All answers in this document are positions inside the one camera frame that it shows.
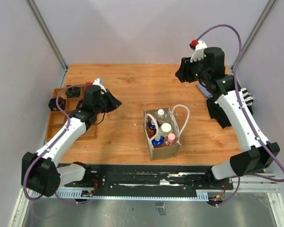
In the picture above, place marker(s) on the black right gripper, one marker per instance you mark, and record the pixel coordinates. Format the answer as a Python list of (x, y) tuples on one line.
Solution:
[(182, 73)]

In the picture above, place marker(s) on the blue cap bottle front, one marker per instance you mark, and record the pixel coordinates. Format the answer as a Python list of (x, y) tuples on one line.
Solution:
[(157, 142)]

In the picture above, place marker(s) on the clear bottle white cap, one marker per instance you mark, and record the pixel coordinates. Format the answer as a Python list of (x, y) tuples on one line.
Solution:
[(160, 114)]

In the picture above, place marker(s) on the green bottle white cap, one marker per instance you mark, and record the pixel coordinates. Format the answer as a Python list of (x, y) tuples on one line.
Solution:
[(165, 129)]

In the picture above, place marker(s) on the blue cap bottle back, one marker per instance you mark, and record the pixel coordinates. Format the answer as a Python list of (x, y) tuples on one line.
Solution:
[(151, 126)]

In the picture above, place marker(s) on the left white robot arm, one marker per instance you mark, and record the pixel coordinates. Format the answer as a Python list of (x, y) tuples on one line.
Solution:
[(40, 170)]

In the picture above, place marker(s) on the wooden compartment tray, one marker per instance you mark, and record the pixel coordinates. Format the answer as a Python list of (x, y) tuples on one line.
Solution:
[(57, 119)]

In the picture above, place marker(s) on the pink cap bottle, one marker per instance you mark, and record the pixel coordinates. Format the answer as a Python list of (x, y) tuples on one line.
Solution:
[(169, 140)]

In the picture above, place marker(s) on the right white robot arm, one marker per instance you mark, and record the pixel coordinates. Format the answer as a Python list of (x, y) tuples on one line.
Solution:
[(206, 65)]

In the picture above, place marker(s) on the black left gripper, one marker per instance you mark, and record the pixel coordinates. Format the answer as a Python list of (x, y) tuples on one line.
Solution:
[(114, 103)]

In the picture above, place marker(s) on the white slotted cable duct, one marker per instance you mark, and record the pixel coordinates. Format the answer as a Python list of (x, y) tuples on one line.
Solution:
[(81, 194)]

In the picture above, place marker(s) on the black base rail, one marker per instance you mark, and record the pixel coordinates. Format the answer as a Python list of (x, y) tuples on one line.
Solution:
[(151, 179)]

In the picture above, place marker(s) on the beige canvas bag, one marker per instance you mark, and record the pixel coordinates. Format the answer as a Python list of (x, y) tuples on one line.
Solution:
[(164, 152)]

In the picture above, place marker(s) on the dark rolled sock orange pattern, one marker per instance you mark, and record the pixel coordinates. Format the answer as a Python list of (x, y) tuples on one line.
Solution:
[(54, 107)]

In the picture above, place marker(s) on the black white striped cloth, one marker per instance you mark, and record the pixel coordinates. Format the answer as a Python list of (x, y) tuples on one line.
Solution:
[(247, 97)]

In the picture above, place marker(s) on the blue cap bottle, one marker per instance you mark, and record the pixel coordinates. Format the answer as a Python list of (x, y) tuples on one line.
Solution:
[(151, 126), (157, 142)]

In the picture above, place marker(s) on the dark green rolled sock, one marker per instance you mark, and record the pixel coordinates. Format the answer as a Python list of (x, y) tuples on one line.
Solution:
[(73, 92)]

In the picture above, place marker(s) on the blue white striped cloth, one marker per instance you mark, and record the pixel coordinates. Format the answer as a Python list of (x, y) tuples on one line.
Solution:
[(201, 86)]

